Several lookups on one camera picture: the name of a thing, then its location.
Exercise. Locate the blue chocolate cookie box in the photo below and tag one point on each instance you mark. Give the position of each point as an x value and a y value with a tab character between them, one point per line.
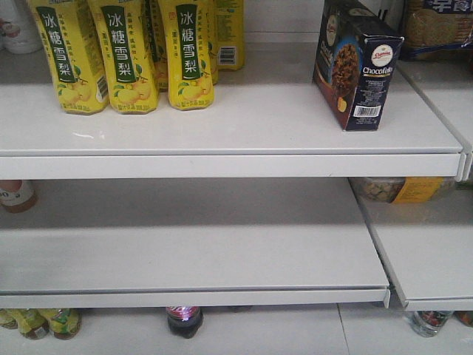
355	60

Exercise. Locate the white supermarket shelving unit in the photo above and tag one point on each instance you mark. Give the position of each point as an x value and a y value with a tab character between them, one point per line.
246	202

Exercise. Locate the clear cookie tub yellow label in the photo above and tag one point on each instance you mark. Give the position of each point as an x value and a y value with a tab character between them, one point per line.
402	189

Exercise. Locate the dark cola bottle red label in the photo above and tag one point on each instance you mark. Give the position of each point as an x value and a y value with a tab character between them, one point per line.
184	321

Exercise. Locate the rear yellow tea bottle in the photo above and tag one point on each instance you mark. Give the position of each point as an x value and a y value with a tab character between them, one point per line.
230	34

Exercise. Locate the yellow pear tea bottle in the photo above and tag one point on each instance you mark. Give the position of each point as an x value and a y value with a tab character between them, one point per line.
123	36
69	37
190	82

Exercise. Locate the orange tea bottle white label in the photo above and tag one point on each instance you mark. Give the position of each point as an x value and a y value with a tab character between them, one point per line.
17	195

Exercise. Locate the lower shelf drink can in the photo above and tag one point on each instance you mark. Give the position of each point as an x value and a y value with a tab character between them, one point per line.
429	323

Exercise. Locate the biscuit package blue label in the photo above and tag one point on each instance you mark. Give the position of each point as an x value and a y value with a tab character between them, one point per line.
433	27

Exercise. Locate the white pink-flower bottle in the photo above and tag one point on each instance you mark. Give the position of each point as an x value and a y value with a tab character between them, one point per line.
18	28

